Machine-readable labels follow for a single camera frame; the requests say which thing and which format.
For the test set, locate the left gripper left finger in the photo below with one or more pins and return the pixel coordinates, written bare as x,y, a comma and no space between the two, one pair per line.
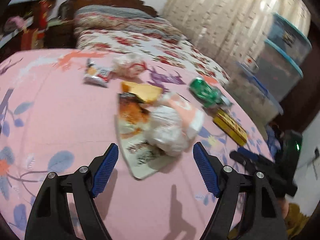
50,216

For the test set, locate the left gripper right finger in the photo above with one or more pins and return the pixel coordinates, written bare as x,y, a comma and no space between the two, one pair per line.
261,215

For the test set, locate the yellow cardboard box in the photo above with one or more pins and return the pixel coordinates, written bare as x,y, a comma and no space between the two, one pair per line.
227,123

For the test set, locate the orange snack wrapper bag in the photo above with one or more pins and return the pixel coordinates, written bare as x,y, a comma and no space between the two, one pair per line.
132,122

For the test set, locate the green crushed can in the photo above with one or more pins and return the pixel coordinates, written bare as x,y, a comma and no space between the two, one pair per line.
210,96

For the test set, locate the white plastic bag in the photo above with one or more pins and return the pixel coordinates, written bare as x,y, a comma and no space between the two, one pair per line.
174,123

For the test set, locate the small red white wrapper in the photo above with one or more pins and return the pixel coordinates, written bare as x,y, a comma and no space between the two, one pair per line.
96,75

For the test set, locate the clear wrapper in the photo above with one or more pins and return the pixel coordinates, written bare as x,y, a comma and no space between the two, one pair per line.
129,65

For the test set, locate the right hand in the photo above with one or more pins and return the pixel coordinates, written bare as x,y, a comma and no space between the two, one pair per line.
284,206

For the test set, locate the pink tree-print bed sheet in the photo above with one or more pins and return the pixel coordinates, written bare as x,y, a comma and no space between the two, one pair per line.
52,121

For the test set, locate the teal lid storage bin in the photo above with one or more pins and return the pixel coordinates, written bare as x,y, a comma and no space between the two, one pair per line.
277,72

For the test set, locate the white enamel star mug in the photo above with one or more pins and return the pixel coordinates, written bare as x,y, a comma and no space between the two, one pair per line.
251,64

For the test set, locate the floral bed quilt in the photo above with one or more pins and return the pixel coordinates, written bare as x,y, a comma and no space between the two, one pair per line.
182,55

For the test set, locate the patterned curtain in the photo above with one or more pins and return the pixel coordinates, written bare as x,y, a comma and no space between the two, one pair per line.
229,30

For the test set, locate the folded patterned blanket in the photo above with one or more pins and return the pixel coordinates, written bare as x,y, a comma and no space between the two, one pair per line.
102,17

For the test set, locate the dark wooden headboard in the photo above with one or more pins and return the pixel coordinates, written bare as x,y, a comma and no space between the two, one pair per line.
68,8

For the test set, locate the clear bin blue handle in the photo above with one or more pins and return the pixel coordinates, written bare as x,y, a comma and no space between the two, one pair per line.
252,96

